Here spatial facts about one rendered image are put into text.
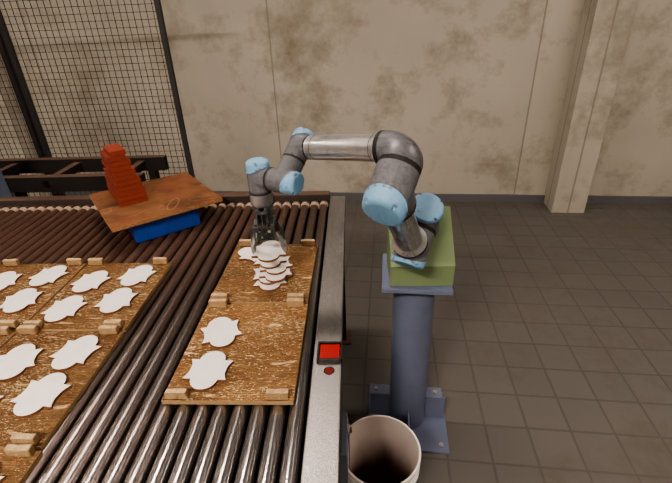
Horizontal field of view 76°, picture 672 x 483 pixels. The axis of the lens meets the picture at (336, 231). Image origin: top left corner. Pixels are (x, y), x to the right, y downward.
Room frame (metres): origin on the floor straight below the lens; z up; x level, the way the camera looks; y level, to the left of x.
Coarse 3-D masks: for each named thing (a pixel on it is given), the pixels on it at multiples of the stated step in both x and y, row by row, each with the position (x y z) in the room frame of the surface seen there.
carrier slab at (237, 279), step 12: (288, 252) 1.54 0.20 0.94; (300, 252) 1.54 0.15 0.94; (312, 252) 1.54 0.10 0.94; (228, 264) 1.47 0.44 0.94; (240, 264) 1.46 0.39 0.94; (252, 264) 1.46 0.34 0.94; (300, 264) 1.45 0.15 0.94; (312, 264) 1.44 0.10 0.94; (228, 276) 1.38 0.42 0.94; (240, 276) 1.38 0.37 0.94; (252, 276) 1.37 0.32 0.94; (300, 276) 1.36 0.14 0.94; (312, 276) 1.37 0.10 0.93; (216, 288) 1.30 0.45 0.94; (228, 288) 1.30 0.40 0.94; (240, 288) 1.30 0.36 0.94; (252, 288) 1.29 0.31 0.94; (288, 288) 1.28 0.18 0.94; (300, 288) 1.28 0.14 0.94; (228, 300) 1.23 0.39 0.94; (240, 300) 1.22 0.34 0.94; (252, 300) 1.22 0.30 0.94; (264, 300) 1.22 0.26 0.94; (276, 300) 1.21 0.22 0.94
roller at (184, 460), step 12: (276, 204) 2.08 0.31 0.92; (276, 216) 1.95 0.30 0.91; (264, 240) 1.69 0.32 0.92; (204, 408) 0.78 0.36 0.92; (192, 420) 0.75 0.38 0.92; (204, 420) 0.75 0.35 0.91; (192, 432) 0.71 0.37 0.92; (192, 444) 0.68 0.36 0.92; (180, 456) 0.65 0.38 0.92; (192, 456) 0.65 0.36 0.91; (180, 468) 0.62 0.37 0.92; (168, 480) 0.60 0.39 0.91; (180, 480) 0.59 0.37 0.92
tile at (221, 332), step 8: (216, 320) 1.10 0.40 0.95; (224, 320) 1.10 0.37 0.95; (208, 328) 1.07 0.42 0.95; (216, 328) 1.06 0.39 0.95; (224, 328) 1.06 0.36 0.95; (232, 328) 1.06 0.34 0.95; (208, 336) 1.03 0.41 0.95; (216, 336) 1.03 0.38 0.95; (224, 336) 1.03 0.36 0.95; (232, 336) 1.02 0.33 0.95; (216, 344) 0.99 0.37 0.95; (224, 344) 0.99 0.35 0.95
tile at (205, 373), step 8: (216, 352) 0.96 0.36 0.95; (192, 360) 0.93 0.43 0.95; (200, 360) 0.93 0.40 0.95; (208, 360) 0.93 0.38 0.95; (216, 360) 0.92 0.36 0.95; (224, 360) 0.92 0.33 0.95; (232, 360) 0.92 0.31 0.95; (192, 368) 0.90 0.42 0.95; (200, 368) 0.90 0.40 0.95; (208, 368) 0.89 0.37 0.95; (216, 368) 0.89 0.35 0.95; (224, 368) 0.89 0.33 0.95; (184, 376) 0.87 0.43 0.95; (192, 376) 0.87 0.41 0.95; (200, 376) 0.87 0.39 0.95; (208, 376) 0.86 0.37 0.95; (216, 376) 0.86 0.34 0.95; (224, 376) 0.86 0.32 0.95; (192, 384) 0.84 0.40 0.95; (200, 384) 0.84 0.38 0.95; (208, 384) 0.84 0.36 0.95
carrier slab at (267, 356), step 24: (216, 312) 1.16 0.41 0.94; (240, 312) 1.16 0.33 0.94; (264, 312) 1.15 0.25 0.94; (288, 312) 1.15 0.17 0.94; (192, 336) 1.04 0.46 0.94; (240, 336) 1.04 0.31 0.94; (264, 336) 1.03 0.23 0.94; (288, 336) 1.03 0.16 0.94; (240, 360) 0.93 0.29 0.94; (264, 360) 0.93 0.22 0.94; (288, 360) 0.92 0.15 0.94; (216, 384) 0.85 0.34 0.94; (240, 384) 0.84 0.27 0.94; (264, 384) 0.84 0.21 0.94; (288, 384) 0.84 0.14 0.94
